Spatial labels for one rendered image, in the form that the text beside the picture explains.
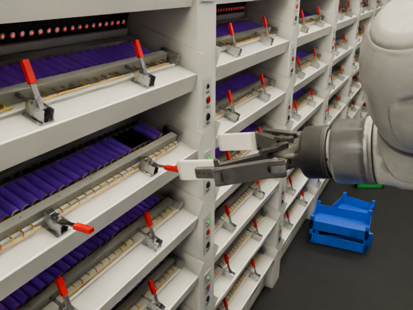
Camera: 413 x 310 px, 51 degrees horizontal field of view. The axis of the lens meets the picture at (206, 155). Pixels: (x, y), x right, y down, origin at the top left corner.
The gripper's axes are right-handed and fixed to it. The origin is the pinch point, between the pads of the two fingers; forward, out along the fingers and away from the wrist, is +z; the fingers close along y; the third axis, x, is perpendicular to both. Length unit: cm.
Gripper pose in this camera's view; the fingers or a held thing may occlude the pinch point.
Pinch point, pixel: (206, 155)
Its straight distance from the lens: 69.8
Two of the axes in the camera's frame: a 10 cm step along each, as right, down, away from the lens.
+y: 4.7, -3.3, 8.2
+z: -8.7, 0.2, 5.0
